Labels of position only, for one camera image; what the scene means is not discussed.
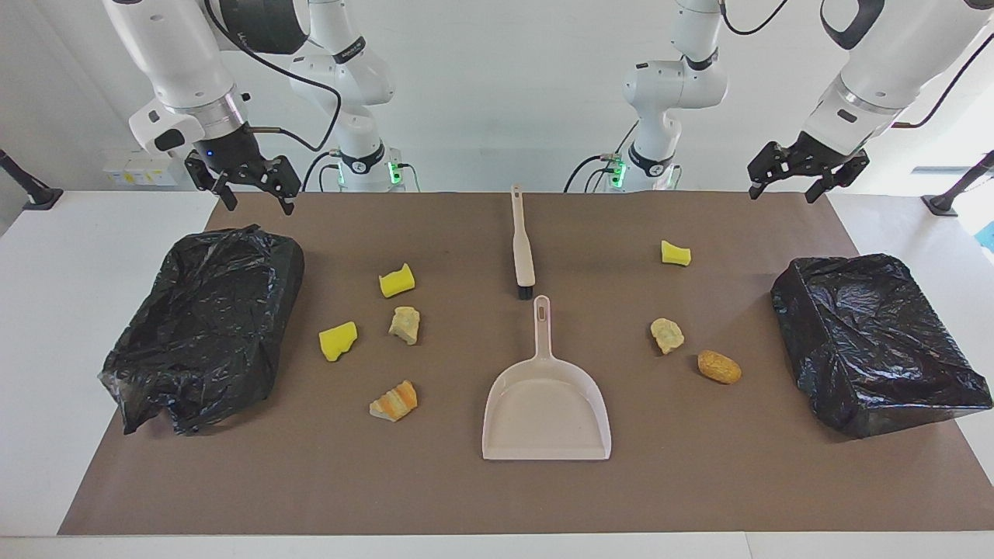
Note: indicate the beige plastic dustpan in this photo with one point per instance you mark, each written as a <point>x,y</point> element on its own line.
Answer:
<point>543,404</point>

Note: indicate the beige hand brush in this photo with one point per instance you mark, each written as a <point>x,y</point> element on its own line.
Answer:
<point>522,248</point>

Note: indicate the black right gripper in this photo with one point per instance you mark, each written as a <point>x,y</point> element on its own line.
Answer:
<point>233,151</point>

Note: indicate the brown table mat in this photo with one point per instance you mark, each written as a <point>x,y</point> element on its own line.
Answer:
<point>660,473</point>

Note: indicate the blue plastic item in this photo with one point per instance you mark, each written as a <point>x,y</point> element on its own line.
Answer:
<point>988,237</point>

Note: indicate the black camera stand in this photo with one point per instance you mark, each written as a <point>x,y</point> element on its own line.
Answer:
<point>31,190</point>
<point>955,190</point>

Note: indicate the pale torn bread piece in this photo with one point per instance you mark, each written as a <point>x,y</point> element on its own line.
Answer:
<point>404,324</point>
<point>667,335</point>

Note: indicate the notched yellow sponge piece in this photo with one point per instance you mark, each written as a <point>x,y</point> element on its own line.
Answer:
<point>397,280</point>

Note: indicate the brown bread roll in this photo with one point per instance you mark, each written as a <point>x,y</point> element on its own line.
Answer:
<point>718,366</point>

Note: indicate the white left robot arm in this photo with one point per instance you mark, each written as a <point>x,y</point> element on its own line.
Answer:
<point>885,78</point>

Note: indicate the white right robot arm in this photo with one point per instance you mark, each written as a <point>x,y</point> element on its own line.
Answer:
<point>178,62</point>

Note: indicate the yellow green sponge piece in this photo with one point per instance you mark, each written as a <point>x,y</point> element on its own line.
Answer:
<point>675,253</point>

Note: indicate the orange striped croissant piece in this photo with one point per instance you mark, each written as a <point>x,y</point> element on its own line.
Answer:
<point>394,401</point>

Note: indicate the white power strip box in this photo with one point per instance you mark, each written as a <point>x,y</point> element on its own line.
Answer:
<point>140,167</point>

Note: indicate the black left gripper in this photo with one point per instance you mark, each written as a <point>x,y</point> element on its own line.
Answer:
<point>815,155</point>

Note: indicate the black bag lined bin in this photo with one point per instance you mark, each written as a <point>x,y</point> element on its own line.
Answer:
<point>870,341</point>
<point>202,326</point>

